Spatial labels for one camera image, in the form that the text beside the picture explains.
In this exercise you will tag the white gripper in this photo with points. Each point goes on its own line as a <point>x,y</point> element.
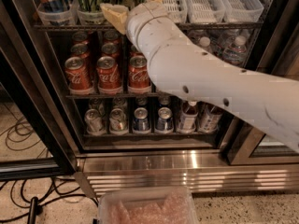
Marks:
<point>146,14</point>

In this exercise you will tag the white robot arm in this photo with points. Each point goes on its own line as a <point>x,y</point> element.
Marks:
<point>178,67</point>

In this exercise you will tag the back middle Coca-Cola can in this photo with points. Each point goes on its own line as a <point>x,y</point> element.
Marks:
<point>112,36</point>

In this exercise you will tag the back left Coca-Cola can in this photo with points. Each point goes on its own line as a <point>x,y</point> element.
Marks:
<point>81,37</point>

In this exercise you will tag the front right Coca-Cola can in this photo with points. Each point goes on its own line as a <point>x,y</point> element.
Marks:
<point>137,73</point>

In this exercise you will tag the front middle Coca-Cola can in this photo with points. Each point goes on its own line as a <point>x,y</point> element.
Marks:
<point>108,72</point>

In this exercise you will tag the back left blue can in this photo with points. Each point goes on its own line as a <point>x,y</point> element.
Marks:
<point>141,102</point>

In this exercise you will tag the front left Coca-Cola can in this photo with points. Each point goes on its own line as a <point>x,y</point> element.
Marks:
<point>77,73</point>

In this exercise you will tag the silver can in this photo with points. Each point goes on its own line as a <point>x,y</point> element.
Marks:
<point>118,121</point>
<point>97,104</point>
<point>120,103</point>
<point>94,122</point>

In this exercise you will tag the back right blue can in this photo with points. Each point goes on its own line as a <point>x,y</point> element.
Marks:
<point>164,101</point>

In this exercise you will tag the back left silver can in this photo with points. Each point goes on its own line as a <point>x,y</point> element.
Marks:
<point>97,104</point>

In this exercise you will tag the front left blue can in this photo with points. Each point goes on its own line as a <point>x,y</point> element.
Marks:
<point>141,120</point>

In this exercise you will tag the front right blue can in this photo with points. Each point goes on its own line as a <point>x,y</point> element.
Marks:
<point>164,122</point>

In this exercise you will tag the front left silver can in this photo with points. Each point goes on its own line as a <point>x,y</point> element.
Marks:
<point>94,122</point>

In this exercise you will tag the open fridge door left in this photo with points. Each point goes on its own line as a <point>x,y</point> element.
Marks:
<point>30,76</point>

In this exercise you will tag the fridge bottom steel grille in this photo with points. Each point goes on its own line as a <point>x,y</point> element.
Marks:
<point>199,170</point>

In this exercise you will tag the empty white bin left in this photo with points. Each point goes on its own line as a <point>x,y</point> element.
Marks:
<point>177,10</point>

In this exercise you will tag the empty white bin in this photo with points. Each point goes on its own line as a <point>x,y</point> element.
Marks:
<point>242,10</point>
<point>205,11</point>
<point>177,10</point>

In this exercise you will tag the clear plastic bin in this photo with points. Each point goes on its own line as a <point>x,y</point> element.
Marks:
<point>89,12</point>
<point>69,17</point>

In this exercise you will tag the empty white bin middle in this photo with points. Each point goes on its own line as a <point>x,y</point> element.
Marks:
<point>205,11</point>

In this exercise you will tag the back middle water bottle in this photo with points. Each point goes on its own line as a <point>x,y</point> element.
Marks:
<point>196,35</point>

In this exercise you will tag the water bottle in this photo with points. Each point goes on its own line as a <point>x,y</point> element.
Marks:
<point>204,43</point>
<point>196,35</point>
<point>231,40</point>
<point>235,52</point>

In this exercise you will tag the left clear plastic bin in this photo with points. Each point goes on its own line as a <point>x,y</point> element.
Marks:
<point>69,17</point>

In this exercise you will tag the front middle water bottle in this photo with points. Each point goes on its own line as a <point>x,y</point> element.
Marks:
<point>204,43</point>

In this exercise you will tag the back right water bottle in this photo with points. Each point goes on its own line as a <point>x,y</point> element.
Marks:
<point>231,40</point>

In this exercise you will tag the empty white bin right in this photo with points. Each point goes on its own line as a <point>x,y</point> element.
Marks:
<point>242,10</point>

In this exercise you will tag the front right water bottle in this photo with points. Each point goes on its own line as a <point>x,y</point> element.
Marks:
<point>235,52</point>

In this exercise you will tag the left tea bottle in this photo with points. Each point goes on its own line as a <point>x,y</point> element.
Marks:
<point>187,117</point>

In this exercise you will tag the tea bottle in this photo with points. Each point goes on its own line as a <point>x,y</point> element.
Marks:
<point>187,117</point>
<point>210,118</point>

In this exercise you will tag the right tea bottle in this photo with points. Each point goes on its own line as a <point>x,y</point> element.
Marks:
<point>210,118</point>

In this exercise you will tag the clear plastic container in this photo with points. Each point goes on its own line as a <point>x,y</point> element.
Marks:
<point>159,205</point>

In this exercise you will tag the top wire shelf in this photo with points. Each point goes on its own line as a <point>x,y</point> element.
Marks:
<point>181,26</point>

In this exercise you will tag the wire shelf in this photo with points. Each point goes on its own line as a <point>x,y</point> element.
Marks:
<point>118,95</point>
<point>181,26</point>

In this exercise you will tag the middle wire shelf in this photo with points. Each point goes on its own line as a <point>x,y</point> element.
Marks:
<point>118,95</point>

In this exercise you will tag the right fridge door frame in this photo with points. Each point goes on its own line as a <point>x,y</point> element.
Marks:
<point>274,51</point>

